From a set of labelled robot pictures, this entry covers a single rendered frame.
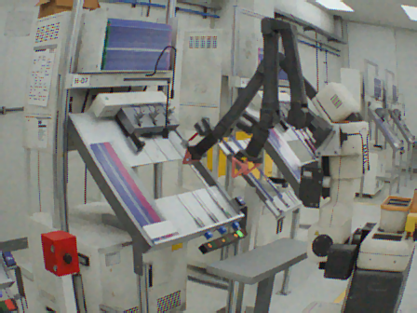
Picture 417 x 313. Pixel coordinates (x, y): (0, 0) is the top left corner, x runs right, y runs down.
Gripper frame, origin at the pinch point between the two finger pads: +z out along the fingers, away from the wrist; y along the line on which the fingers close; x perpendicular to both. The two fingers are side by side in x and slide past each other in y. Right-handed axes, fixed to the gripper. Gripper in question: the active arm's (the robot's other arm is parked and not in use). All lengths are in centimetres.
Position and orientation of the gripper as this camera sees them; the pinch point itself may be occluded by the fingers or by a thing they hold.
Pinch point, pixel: (184, 162)
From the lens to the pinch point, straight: 260.8
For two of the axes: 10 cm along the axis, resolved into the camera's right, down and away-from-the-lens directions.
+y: -5.4, 0.7, -8.4
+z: -6.7, 5.7, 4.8
